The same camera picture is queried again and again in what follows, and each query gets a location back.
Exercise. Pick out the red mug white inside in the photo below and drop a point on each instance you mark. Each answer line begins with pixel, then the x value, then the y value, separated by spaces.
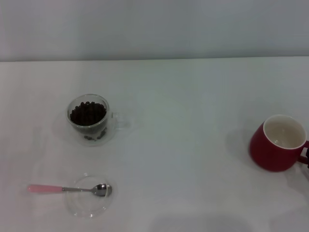
pixel 265 154

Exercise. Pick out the dark coffee beans heap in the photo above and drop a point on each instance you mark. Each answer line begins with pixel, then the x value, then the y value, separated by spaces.
pixel 88 114

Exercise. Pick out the clear glass saucer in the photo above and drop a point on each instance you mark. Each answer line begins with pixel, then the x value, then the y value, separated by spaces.
pixel 87 207

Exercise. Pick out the clear double-wall glass cup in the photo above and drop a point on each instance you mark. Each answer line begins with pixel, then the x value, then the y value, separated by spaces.
pixel 79 136

